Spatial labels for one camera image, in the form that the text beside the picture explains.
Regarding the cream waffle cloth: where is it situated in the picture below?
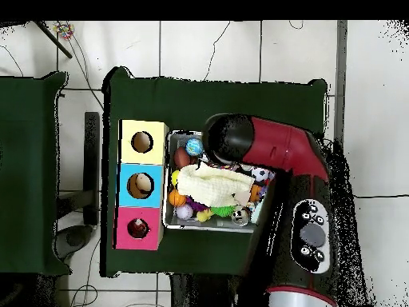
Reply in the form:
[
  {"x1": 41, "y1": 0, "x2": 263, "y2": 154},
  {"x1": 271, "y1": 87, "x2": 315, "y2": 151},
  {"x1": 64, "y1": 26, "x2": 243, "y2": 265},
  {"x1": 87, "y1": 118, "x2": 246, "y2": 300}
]
[{"x1": 176, "y1": 161, "x2": 256, "y2": 208}]

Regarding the light blue waffle cloth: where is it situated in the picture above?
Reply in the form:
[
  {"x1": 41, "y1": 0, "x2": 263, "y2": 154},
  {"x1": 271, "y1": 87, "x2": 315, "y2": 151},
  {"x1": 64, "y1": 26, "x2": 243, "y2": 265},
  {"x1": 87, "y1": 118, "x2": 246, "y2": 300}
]
[{"x1": 251, "y1": 201, "x2": 264, "y2": 225}]

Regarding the tiger striped plush toy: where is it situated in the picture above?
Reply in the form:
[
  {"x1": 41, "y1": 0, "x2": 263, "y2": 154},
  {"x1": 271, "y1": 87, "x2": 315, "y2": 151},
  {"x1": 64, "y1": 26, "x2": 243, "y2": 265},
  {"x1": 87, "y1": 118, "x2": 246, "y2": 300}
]
[{"x1": 127, "y1": 217, "x2": 150, "y2": 239}]

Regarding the wooden box with three holes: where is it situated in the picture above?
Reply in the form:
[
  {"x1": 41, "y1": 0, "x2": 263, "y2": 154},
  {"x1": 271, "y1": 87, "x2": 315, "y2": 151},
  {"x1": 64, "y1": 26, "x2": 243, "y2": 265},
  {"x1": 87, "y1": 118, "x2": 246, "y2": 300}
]
[{"x1": 113, "y1": 119, "x2": 169, "y2": 251}]

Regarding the blue globe ball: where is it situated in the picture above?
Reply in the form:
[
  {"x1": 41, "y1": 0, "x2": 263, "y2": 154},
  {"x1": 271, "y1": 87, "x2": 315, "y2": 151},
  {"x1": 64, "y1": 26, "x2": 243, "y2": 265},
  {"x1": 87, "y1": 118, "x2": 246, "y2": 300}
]
[{"x1": 185, "y1": 138, "x2": 205, "y2": 157}]

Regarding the brown toy football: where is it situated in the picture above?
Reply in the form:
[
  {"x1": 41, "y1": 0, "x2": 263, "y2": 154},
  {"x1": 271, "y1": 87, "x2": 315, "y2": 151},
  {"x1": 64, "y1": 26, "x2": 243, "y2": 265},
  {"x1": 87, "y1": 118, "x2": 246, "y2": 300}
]
[{"x1": 173, "y1": 147, "x2": 192, "y2": 169}]

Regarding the orange toy basketball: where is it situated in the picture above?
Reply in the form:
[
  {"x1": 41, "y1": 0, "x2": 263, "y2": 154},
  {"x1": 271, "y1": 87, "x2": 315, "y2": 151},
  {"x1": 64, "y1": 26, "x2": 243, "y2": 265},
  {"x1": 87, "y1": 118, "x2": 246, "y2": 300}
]
[{"x1": 168, "y1": 189, "x2": 187, "y2": 208}]

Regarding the green spiky toy with eyes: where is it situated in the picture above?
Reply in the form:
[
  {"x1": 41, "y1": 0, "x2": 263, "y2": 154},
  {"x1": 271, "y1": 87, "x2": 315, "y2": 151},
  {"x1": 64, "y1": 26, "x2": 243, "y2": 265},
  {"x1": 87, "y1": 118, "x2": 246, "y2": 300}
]
[{"x1": 210, "y1": 205, "x2": 236, "y2": 218}]

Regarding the black and white soccer ball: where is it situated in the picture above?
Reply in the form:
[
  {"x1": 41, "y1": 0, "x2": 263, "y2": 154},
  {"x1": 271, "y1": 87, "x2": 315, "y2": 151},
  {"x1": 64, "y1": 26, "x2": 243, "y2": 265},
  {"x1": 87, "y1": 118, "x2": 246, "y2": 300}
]
[{"x1": 252, "y1": 167, "x2": 270, "y2": 182}]

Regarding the dark green table cloth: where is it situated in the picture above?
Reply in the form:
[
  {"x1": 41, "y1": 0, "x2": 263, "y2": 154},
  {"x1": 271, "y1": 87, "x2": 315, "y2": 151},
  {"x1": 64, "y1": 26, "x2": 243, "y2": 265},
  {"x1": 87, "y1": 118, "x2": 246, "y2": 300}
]
[{"x1": 101, "y1": 66, "x2": 328, "y2": 284}]

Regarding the dark green side table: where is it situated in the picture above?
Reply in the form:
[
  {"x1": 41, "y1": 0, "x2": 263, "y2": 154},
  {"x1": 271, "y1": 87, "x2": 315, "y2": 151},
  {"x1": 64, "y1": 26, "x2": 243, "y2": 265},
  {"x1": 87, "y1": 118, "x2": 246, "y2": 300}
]
[{"x1": 0, "y1": 71, "x2": 72, "y2": 277}]

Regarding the small colourful toy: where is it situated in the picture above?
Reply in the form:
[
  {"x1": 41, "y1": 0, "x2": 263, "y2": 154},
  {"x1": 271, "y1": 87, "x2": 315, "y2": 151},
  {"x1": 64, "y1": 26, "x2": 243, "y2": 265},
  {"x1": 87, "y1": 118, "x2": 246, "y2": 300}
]
[{"x1": 53, "y1": 22, "x2": 75, "y2": 41}]

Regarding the black pole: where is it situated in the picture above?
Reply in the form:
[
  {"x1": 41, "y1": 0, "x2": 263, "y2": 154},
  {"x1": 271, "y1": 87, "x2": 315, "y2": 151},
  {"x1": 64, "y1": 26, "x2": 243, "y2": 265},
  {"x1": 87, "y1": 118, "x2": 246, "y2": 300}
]
[{"x1": 33, "y1": 21, "x2": 73, "y2": 59}]

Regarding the wire mesh bin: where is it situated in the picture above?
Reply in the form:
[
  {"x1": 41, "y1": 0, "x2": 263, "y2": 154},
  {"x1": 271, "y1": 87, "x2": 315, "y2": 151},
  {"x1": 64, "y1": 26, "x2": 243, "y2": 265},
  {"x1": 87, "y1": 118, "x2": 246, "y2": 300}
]
[{"x1": 162, "y1": 130, "x2": 276, "y2": 234}]

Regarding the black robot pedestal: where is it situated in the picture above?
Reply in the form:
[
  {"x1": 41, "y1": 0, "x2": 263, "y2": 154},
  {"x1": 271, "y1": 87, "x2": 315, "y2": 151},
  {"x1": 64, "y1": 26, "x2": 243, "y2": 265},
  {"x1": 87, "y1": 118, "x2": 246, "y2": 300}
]
[{"x1": 170, "y1": 273, "x2": 244, "y2": 307}]

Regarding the black cable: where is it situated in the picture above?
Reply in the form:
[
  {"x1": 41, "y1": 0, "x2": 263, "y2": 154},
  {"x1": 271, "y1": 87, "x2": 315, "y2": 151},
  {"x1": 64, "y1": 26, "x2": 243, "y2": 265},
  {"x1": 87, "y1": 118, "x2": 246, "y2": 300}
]
[{"x1": 354, "y1": 193, "x2": 409, "y2": 200}]

